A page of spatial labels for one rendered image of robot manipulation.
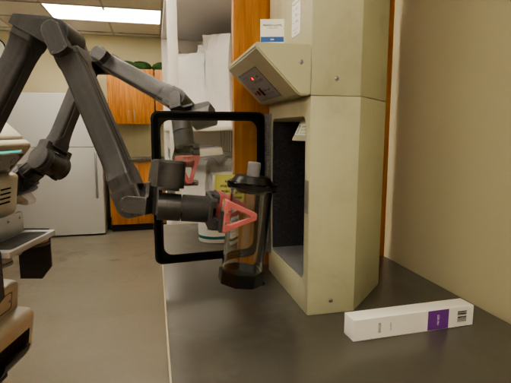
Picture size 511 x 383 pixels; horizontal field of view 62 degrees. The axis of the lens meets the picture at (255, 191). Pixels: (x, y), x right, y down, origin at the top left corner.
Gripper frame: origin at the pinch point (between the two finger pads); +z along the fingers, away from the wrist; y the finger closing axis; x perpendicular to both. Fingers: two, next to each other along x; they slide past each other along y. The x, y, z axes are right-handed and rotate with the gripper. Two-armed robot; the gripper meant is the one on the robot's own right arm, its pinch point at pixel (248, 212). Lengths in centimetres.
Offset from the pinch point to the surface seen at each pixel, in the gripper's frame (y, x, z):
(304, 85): -6.1, -27.8, 7.2
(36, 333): 200, 132, -88
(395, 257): 29, 17, 57
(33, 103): 481, -21, -166
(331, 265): -7.0, 9.2, 18.2
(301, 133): 5.2, -18.3, 11.8
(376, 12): 1, -46, 24
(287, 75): -6.0, -29.2, 3.5
